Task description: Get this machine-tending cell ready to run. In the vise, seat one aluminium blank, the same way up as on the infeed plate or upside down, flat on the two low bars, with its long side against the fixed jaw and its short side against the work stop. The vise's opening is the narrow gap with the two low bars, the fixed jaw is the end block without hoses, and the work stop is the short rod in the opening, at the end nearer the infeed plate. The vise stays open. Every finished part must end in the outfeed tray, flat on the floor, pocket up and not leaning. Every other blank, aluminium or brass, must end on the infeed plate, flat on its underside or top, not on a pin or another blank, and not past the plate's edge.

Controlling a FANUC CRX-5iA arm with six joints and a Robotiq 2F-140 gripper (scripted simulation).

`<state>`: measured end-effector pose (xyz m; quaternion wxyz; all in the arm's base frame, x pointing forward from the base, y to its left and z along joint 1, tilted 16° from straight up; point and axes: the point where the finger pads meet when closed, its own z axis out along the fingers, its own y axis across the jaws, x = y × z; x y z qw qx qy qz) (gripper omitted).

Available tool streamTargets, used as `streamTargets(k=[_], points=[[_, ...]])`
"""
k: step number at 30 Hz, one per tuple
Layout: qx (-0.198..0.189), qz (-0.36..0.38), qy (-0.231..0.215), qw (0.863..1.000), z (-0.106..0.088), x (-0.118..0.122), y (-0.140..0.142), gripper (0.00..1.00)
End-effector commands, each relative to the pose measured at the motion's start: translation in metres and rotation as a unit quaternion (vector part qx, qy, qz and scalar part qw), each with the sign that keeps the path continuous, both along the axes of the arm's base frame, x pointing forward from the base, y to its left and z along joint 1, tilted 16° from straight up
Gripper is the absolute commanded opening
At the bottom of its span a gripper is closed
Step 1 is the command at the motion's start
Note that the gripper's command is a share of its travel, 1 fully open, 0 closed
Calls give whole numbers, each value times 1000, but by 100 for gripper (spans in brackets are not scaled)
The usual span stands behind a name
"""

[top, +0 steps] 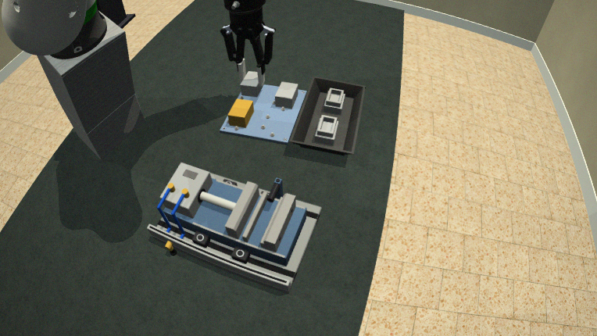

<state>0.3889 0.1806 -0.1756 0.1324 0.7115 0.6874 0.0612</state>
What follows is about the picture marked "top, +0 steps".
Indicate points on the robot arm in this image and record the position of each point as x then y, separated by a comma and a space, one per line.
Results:
47, 27

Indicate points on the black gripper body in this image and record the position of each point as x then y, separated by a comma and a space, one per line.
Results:
253, 18

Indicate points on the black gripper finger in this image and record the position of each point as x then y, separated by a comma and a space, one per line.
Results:
234, 55
262, 58

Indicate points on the orange-yellow block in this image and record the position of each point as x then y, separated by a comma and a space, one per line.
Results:
241, 113

